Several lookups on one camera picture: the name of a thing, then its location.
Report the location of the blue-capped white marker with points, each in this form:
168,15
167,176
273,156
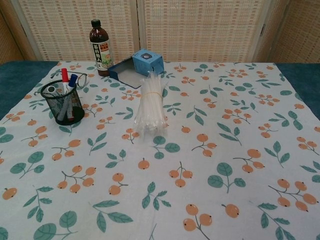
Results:
73,79

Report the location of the green-labelled black-capped marker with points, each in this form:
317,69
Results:
52,90

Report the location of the black mesh pen holder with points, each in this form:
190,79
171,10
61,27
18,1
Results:
77,112

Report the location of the red-capped white marker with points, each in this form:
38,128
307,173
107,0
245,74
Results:
65,75

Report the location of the bundle of clear straws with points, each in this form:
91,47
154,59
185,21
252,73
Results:
151,107

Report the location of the floral white tablecloth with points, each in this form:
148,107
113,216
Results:
187,162

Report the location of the open blue cardboard box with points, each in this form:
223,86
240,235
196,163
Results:
146,61

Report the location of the thin-framed eyeglasses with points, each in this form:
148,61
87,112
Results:
83,80

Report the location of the dark tea bottle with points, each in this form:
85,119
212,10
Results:
100,50

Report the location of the woven bamboo folding screen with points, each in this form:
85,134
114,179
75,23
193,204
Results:
187,30

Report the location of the teal blue table cover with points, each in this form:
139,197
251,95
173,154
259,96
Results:
20,82

